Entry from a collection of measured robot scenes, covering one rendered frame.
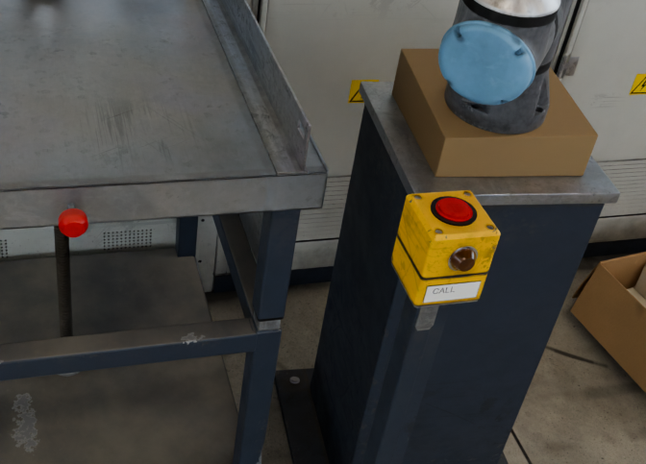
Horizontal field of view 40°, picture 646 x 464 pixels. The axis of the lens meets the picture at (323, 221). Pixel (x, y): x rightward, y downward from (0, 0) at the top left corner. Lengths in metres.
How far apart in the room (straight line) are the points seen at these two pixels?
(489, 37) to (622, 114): 1.21
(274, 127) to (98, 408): 0.70
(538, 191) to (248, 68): 0.45
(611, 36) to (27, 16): 1.25
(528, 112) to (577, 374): 1.01
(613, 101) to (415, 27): 0.58
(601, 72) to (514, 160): 0.86
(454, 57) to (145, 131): 0.39
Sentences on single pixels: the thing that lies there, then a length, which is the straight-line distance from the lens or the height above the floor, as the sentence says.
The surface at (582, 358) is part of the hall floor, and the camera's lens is 2.22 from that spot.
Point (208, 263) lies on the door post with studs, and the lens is 2.07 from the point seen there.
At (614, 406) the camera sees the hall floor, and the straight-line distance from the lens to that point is 2.14.
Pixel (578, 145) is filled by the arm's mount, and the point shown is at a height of 0.80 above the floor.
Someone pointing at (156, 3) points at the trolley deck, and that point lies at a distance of 1.48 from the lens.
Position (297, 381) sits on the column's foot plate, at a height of 0.02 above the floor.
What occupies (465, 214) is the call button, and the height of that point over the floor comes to 0.91.
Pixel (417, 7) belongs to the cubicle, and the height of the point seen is 0.74.
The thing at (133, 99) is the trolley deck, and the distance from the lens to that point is 1.21.
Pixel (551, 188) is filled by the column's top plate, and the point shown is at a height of 0.75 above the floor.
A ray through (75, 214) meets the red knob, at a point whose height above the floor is 0.81.
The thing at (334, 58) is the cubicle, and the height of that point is 0.63.
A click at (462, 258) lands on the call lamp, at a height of 0.88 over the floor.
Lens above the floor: 1.44
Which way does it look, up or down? 37 degrees down
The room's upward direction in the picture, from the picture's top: 10 degrees clockwise
